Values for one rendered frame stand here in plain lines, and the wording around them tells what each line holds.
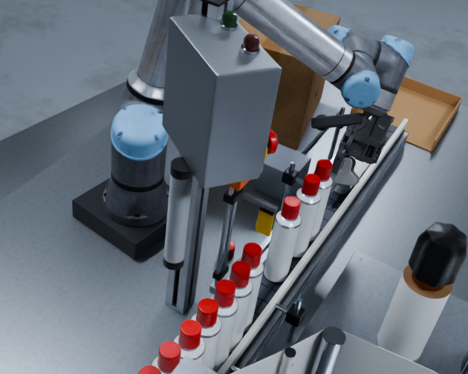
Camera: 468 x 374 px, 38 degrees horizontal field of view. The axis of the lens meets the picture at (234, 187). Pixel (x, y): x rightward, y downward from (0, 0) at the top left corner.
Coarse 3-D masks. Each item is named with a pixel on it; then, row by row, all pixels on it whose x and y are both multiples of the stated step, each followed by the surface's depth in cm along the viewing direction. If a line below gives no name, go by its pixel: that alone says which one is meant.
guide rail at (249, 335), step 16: (400, 128) 186; (368, 176) 169; (352, 192) 162; (320, 240) 147; (304, 256) 143; (288, 288) 137; (272, 304) 131; (256, 320) 128; (240, 352) 122; (224, 368) 119
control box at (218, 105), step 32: (192, 32) 94; (224, 32) 95; (192, 64) 92; (224, 64) 88; (256, 64) 89; (192, 96) 94; (224, 96) 88; (256, 96) 91; (192, 128) 96; (224, 128) 92; (256, 128) 94; (192, 160) 99; (224, 160) 95; (256, 160) 98
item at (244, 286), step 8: (240, 264) 115; (248, 264) 115; (232, 272) 114; (240, 272) 114; (248, 272) 114; (232, 280) 115; (240, 280) 114; (248, 280) 116; (240, 288) 116; (248, 288) 116; (240, 296) 115; (248, 296) 117; (240, 304) 117; (248, 304) 119; (240, 312) 118; (240, 320) 120; (240, 328) 121; (240, 336) 123; (232, 344) 124
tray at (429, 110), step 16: (400, 96) 216; (416, 96) 217; (432, 96) 218; (448, 96) 215; (352, 112) 202; (400, 112) 209; (416, 112) 210; (432, 112) 211; (448, 112) 212; (416, 128) 203; (432, 128) 204; (416, 144) 196; (432, 144) 197
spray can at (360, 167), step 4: (356, 160) 169; (356, 164) 168; (360, 164) 169; (364, 164) 170; (368, 164) 172; (356, 168) 167; (360, 168) 168; (364, 168) 170; (356, 172) 167; (360, 172) 168; (360, 176) 169; (340, 184) 166; (336, 188) 166; (340, 188) 166; (344, 188) 165; (348, 188) 164; (340, 192) 166; (344, 192) 165
